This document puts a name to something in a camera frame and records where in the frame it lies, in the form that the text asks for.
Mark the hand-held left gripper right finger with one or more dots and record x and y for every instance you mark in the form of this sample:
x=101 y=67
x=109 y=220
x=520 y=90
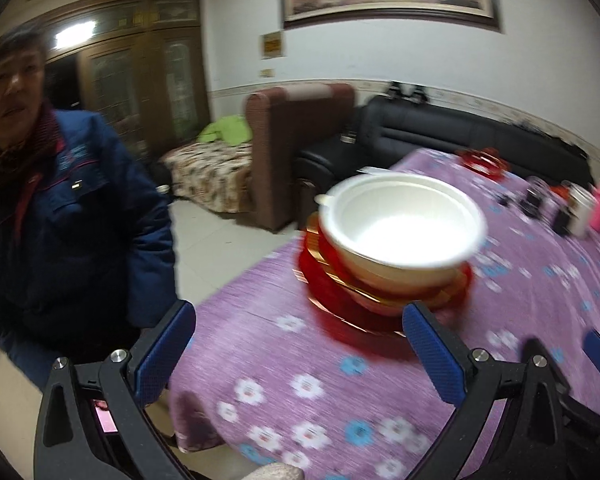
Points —
x=432 y=350

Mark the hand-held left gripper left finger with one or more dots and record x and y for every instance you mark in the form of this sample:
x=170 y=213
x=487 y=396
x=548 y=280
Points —
x=162 y=355

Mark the large red glass plate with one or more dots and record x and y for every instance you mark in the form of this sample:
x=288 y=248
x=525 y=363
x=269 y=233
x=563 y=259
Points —
x=330 y=310

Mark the white paper bowl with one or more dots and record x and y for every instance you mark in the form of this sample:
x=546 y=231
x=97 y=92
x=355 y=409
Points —
x=400 y=225

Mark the purple floral tablecloth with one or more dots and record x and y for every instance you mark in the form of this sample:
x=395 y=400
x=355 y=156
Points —
x=290 y=360

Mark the dark small jar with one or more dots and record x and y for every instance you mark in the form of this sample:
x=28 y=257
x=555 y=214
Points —
x=562 y=220

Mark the white cylindrical container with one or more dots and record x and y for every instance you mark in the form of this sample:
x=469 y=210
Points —
x=582 y=210

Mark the black glass teapot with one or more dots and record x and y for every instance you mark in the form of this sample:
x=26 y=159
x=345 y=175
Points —
x=532 y=197

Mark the patterned brown blanket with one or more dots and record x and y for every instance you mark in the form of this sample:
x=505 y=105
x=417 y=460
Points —
x=210 y=175

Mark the red scalloped glass plate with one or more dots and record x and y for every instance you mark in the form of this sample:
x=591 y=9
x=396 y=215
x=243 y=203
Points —
x=482 y=162

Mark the black leather sofa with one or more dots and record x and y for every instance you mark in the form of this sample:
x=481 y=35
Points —
x=430 y=125

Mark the brown armchair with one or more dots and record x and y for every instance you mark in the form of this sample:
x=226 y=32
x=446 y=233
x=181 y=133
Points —
x=275 y=160

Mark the green cloth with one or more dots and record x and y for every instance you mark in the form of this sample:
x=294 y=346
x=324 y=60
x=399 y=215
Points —
x=225 y=130

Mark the wooden glass-door cabinet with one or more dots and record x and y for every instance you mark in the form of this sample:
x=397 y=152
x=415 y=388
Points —
x=145 y=70

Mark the wall socket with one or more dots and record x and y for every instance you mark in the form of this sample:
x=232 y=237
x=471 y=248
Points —
x=267 y=73

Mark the yellow wall sign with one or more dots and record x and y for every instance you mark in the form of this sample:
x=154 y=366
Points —
x=272 y=45

